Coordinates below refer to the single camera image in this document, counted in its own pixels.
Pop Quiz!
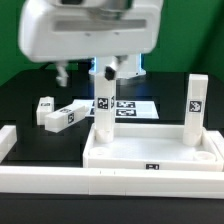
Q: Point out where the white desk top panel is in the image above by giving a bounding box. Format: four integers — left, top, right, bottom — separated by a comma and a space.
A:
83, 123, 224, 172

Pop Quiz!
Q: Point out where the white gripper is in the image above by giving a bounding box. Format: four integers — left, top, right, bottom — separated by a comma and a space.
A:
18, 0, 164, 87

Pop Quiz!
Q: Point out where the white U-shaped obstacle fence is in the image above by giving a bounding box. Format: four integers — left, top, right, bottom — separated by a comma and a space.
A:
0, 130, 224, 199

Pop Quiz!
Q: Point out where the fiducial marker sheet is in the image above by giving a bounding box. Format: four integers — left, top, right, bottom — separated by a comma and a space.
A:
73, 99, 159, 119

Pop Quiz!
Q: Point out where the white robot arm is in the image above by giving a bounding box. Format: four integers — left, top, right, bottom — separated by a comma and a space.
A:
18, 0, 164, 86

